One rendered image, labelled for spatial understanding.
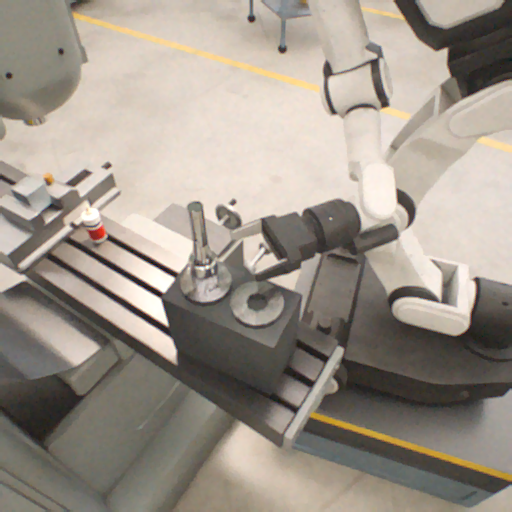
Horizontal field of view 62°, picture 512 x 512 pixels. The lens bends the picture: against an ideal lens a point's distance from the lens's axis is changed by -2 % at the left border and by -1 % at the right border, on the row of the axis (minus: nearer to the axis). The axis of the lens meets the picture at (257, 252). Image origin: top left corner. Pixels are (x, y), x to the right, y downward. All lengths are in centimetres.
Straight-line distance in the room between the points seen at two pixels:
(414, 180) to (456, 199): 181
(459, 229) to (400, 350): 138
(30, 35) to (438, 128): 70
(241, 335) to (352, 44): 58
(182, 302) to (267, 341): 16
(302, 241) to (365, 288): 74
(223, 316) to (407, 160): 52
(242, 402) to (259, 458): 92
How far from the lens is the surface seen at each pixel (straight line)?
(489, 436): 153
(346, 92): 91
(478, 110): 89
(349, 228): 78
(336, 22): 91
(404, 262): 120
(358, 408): 143
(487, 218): 277
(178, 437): 160
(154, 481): 158
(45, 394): 120
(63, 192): 116
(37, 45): 76
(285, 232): 75
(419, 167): 100
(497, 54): 87
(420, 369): 134
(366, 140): 88
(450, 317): 128
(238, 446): 178
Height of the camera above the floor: 170
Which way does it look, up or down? 49 degrees down
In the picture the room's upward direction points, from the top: straight up
